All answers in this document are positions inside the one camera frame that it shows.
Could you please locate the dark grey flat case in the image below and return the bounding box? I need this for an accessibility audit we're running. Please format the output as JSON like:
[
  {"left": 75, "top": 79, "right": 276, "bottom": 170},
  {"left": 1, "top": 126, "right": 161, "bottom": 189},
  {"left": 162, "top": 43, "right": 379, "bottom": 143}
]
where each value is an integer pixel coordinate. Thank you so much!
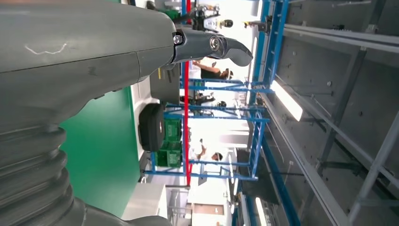
[{"left": 149, "top": 64, "right": 182, "bottom": 105}]

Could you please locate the black carrying case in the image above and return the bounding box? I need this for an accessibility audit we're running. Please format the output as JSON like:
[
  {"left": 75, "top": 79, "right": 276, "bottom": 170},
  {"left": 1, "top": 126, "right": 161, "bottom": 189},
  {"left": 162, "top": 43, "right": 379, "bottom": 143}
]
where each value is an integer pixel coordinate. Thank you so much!
[{"left": 138, "top": 103, "right": 166, "bottom": 153}]

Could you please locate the green plastic crate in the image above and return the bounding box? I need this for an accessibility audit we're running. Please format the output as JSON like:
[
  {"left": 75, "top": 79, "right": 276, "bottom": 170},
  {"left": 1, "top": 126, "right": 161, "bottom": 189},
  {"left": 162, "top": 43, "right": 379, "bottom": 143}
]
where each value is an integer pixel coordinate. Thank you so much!
[
  {"left": 155, "top": 142, "right": 183, "bottom": 169},
  {"left": 163, "top": 118, "right": 183, "bottom": 143}
]

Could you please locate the red pole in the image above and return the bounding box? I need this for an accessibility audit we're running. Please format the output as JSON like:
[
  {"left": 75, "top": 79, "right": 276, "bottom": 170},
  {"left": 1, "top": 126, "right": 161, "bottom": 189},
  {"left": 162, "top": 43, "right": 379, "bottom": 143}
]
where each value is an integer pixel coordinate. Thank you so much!
[{"left": 183, "top": 0, "right": 192, "bottom": 187}]

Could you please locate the person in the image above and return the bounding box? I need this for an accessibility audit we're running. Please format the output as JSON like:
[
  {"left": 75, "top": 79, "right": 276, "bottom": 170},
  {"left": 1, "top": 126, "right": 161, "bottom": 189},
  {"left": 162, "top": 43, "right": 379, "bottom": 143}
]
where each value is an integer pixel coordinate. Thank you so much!
[
  {"left": 192, "top": 57, "right": 234, "bottom": 80},
  {"left": 190, "top": 138, "right": 223, "bottom": 163}
]

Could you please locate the pale grey table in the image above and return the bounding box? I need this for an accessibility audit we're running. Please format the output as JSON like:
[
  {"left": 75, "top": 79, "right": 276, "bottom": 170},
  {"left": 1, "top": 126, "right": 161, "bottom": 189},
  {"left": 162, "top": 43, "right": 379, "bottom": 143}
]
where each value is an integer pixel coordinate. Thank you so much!
[{"left": 121, "top": 182, "right": 170, "bottom": 226}]

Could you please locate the blue metal rack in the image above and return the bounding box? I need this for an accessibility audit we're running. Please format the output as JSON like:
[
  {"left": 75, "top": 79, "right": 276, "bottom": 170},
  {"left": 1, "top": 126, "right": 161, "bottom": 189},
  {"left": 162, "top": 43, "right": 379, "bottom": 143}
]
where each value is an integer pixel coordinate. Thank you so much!
[{"left": 143, "top": 0, "right": 290, "bottom": 182}]

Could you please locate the ceiling light panel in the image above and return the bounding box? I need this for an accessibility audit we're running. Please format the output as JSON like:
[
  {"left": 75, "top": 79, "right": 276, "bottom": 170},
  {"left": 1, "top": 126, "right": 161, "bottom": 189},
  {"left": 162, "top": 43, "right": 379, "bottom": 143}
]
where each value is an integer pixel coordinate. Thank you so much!
[
  {"left": 255, "top": 197, "right": 269, "bottom": 226},
  {"left": 270, "top": 80, "right": 303, "bottom": 122}
]

